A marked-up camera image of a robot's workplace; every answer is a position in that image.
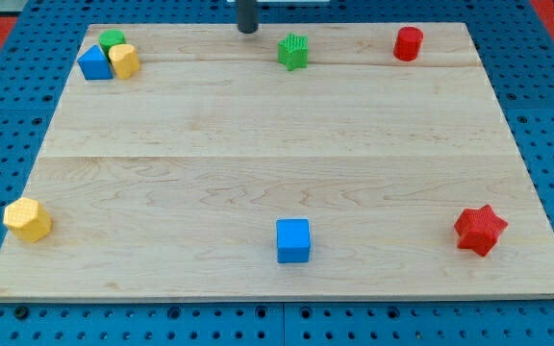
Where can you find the green star block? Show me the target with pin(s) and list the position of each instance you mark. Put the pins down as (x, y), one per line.
(293, 51)

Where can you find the red star block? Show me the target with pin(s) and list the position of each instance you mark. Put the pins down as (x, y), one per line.
(478, 230)

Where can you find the blue cube block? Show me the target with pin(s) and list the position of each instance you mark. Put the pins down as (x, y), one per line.
(293, 240)

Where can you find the light wooden board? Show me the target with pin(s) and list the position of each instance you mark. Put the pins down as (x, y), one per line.
(166, 187)

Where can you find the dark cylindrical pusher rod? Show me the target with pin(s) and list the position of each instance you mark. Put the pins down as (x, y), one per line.
(247, 16)

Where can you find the red cylinder block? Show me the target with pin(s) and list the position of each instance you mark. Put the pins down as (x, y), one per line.
(408, 42)

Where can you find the yellow heart block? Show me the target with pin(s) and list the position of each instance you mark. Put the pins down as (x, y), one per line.
(125, 60)

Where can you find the blue triangle block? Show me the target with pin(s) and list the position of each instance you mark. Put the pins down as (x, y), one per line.
(94, 64)

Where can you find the green cylinder block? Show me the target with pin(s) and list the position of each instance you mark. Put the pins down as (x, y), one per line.
(110, 38)

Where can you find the yellow hexagon block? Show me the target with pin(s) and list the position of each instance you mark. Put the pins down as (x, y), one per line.
(27, 219)

